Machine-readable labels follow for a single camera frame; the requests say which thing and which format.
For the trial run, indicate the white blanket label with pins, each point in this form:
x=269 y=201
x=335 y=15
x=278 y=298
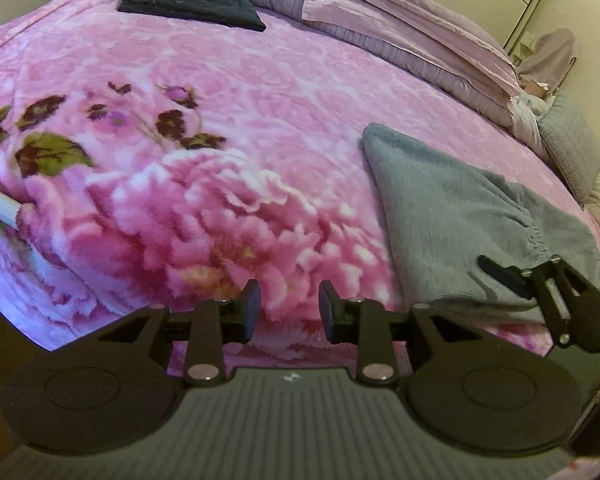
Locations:
x=9 y=209

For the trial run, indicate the grey sweatpants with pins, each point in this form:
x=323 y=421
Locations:
x=442 y=214

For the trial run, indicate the folded dark blue jeans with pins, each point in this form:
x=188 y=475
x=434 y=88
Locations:
x=231 y=13

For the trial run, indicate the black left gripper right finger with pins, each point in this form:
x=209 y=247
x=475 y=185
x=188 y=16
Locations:
x=366 y=323

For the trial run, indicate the pink floral fleece blanket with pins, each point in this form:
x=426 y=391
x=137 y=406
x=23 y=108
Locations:
x=162 y=161

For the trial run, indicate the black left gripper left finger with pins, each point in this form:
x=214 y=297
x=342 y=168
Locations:
x=180 y=346

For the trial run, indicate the hanging lilac garment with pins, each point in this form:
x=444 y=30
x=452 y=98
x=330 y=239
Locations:
x=551 y=61

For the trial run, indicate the grey checked cushion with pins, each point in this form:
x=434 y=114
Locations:
x=572 y=144

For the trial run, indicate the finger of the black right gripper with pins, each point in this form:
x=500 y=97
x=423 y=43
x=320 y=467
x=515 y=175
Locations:
x=525 y=283

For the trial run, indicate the folded lilac bed sheets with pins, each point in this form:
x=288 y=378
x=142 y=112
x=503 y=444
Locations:
x=433 y=43

